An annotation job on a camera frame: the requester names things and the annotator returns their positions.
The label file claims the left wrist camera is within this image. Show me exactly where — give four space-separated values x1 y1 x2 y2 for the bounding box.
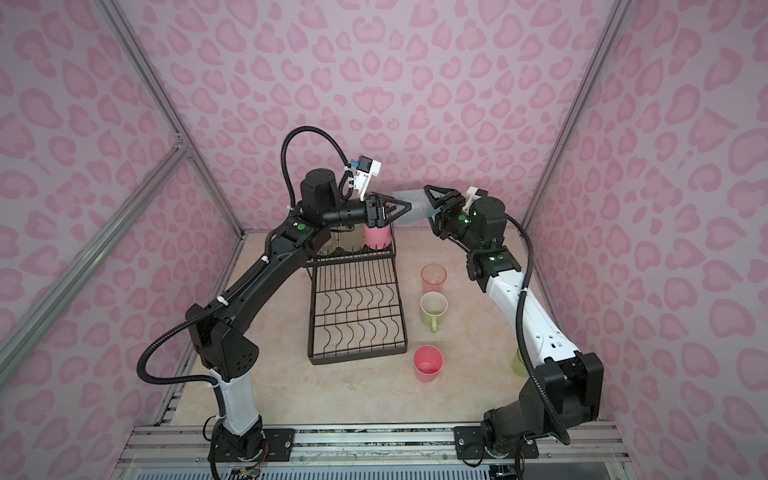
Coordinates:
347 156 382 200

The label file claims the teal plastic cup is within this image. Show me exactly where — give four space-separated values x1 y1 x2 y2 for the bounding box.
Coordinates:
393 189 438 226

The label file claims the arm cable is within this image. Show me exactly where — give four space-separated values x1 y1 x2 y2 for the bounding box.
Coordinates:
503 212 572 446
280 125 352 211

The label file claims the clear pink plastic cup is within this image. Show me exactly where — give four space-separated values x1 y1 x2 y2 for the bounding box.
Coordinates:
420 263 447 293

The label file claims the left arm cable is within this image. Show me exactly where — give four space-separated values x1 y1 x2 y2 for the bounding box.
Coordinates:
280 125 352 211

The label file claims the aluminium frame post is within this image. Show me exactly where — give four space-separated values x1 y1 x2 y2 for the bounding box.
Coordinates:
522 0 637 232
93 0 245 239

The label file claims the pale green textured cup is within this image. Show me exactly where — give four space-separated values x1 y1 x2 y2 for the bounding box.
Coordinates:
338 230 364 253

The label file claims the aluminium frame diagonal bar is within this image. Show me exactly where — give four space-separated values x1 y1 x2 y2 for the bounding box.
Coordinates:
1 142 188 385

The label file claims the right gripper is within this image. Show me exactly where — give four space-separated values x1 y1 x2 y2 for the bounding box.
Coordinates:
424 187 485 254

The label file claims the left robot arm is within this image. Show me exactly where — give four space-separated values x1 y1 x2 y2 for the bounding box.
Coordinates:
187 168 411 461

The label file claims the aluminium frame post right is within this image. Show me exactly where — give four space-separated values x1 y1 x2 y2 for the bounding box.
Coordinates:
522 0 637 232

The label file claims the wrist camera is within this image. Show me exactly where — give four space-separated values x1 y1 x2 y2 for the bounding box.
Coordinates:
347 156 382 200
462 186 481 215

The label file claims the bright green plastic cup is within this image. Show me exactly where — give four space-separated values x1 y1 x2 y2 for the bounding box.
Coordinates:
317 234 338 257

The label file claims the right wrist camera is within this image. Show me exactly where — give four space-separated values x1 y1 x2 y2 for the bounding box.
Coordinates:
462 186 481 215

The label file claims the black wire dish rack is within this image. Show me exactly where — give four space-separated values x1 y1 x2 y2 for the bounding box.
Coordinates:
307 226 408 365

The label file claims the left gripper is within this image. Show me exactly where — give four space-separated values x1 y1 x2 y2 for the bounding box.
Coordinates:
321 190 410 232

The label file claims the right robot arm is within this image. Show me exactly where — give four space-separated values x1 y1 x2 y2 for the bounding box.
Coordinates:
424 185 604 457

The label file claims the pink cup front right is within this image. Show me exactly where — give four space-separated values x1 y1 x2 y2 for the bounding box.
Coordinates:
413 345 444 383

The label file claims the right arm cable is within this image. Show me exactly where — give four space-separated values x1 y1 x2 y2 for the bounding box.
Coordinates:
503 212 572 446

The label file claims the pale green mug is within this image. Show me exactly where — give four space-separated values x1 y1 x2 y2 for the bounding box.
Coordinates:
419 292 448 333

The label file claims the aluminium frame post left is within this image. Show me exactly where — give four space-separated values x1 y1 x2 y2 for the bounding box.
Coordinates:
93 0 245 239

